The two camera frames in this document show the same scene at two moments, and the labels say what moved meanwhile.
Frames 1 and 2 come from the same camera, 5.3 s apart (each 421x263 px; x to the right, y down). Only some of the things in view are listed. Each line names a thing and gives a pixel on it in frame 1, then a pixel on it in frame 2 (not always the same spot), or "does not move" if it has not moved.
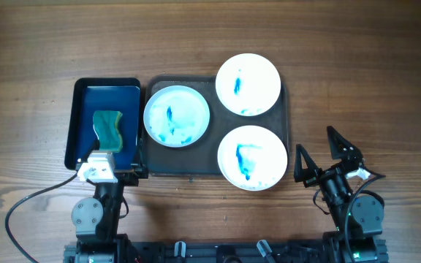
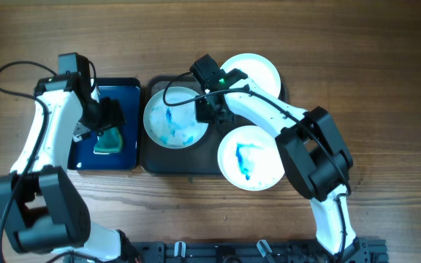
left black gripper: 138,172 to 112,115
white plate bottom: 252,158 does not move
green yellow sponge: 106,125 does not move
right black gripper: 334,170 to 210,113
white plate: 176,116 does not move
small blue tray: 110,94 does not move
